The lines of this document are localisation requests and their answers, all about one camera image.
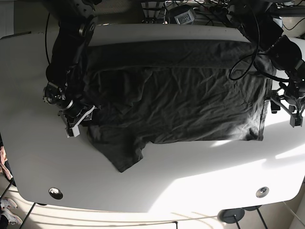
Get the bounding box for table grommet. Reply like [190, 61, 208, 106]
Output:
[256, 187, 269, 198]
[49, 187, 63, 200]

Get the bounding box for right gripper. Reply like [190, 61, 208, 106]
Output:
[43, 82, 98, 128]

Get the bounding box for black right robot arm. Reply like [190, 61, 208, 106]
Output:
[42, 0, 100, 137]

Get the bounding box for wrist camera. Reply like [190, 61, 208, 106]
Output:
[65, 126, 80, 138]
[290, 115, 303, 127]

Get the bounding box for left table grommet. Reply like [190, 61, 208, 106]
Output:
[49, 187, 63, 200]

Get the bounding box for black T-shirt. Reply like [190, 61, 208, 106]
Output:
[74, 40, 272, 172]

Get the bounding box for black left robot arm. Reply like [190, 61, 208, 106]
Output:
[227, 0, 305, 127]

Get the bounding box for grey socket box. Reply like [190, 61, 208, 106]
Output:
[170, 5, 196, 25]

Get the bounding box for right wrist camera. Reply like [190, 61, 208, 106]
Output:
[65, 126, 80, 138]

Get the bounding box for right table grommet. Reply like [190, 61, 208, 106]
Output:
[256, 187, 269, 198]

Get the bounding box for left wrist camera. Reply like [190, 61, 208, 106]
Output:
[290, 115, 303, 127]

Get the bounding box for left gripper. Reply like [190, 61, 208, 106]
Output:
[270, 81, 305, 119]

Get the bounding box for black looping arm cable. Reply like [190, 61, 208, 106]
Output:
[229, 9, 270, 81]

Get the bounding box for round black stand base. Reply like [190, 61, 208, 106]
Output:
[217, 208, 245, 224]

